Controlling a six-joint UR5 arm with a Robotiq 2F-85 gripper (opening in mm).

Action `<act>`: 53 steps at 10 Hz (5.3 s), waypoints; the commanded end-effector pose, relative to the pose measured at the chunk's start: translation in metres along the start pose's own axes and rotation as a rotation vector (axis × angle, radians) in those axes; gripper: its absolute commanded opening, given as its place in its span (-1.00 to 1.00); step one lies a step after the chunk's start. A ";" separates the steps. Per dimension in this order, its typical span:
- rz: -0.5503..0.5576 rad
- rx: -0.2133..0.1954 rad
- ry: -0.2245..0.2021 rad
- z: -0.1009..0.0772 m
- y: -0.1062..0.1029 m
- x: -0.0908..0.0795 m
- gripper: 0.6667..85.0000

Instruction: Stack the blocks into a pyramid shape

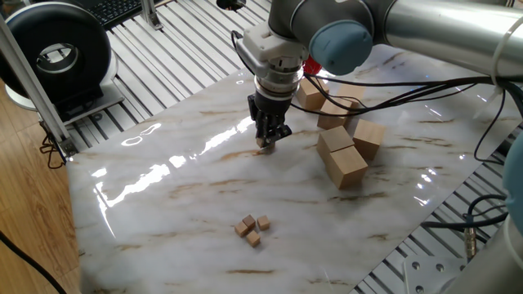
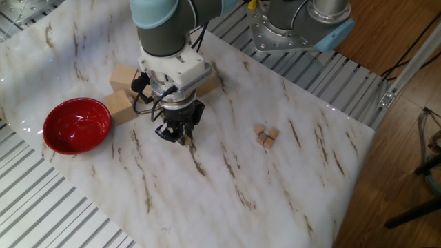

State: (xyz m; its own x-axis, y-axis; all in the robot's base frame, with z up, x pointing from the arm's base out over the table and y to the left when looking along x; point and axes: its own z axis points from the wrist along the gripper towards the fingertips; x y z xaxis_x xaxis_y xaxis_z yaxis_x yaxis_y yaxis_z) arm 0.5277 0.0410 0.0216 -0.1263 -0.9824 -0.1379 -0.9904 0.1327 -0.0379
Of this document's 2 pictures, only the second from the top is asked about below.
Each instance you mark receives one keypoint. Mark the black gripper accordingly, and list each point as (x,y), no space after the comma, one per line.
(181,117)

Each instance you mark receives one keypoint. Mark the small wooden cube block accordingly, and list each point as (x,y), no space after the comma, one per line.
(259,129)
(187,140)
(274,133)
(268,144)
(260,139)

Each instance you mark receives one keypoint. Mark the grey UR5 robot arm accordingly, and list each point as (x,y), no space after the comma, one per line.
(162,38)

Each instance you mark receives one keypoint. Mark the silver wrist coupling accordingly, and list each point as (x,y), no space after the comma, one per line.
(169,94)

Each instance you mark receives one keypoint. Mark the glossy marble pattern mat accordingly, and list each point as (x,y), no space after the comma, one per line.
(241,189)

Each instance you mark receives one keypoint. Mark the red glossy bowl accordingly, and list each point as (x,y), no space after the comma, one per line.
(76,127)

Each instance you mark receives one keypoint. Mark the yellow plastic piece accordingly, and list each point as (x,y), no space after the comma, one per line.
(252,4)

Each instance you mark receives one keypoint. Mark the black stand legs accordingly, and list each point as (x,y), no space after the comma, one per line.
(413,213)

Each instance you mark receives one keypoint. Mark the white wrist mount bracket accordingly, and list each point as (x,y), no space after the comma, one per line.
(175,67)

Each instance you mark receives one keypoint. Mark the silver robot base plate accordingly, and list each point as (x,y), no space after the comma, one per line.
(275,38)

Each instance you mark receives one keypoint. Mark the silver perforated mount plate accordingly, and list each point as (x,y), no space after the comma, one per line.
(20,10)

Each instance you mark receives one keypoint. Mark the aluminium frame post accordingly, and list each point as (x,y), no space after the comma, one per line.
(406,69)

